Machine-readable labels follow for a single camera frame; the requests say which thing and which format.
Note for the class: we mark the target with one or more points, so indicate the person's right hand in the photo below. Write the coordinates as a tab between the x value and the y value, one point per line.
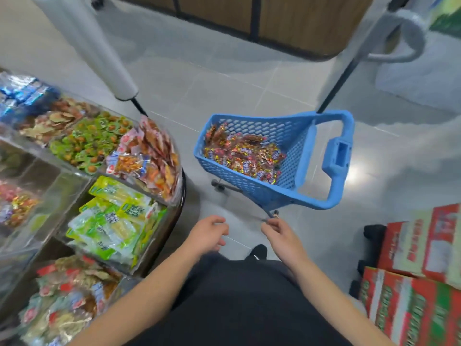
284	241

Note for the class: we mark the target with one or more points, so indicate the person's left hand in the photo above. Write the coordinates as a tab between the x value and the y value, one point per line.
205	235

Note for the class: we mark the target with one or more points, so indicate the person's right forearm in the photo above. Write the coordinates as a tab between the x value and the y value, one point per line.
338	310

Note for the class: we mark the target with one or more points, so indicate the wooden cabinet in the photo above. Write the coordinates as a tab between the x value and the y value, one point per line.
288	18

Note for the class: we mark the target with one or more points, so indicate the clear acrylic snack shelves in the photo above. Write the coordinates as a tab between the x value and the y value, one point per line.
43	187

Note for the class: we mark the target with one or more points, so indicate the red printed carton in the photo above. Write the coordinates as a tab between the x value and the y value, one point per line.
425	241
410	306

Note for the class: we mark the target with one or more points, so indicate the pile of lime green packets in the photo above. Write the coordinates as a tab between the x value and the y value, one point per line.
112	223

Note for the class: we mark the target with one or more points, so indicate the beef cube packets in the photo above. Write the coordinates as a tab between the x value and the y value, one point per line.
14	205

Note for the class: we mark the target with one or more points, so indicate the person's black clothing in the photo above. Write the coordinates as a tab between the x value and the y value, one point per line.
238	306

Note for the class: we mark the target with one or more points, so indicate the pile of blue orange packets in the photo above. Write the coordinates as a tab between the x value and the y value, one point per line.
21	97

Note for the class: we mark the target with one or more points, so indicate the blue plastic shopping basket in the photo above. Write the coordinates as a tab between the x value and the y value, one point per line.
299	133

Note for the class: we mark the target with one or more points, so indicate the pile of beige packets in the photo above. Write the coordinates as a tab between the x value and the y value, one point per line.
65	306

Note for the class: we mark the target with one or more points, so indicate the pile of orange brown packets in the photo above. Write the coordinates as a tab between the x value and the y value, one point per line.
54	119

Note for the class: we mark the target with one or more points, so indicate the pile of pink-label meat packets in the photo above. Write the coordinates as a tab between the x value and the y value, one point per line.
148	158

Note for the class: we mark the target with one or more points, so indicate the pile of green egg packets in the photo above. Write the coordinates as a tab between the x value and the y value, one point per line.
86	140

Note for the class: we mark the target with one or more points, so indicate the black shoe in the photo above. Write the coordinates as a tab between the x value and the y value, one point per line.
371	234
257	251

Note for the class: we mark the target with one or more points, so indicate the black pole rod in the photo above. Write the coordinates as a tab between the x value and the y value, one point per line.
139	106

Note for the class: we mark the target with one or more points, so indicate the person's left forearm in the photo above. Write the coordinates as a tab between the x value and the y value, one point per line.
144	306

